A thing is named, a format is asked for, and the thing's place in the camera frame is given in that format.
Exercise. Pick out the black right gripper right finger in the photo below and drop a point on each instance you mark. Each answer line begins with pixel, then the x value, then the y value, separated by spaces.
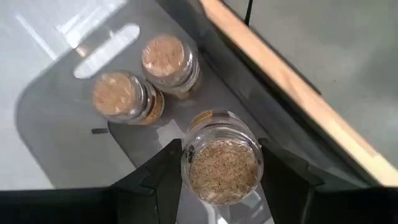
pixel 286 186

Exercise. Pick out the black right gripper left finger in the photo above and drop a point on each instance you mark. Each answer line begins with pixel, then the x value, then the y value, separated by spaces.
pixel 155 193

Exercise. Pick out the small glass jar cork lid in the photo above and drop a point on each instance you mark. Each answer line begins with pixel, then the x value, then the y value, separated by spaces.
pixel 121 96
pixel 164 59
pixel 224 171

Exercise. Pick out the grey plastic tray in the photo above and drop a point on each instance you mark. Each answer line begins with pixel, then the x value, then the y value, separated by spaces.
pixel 62 140

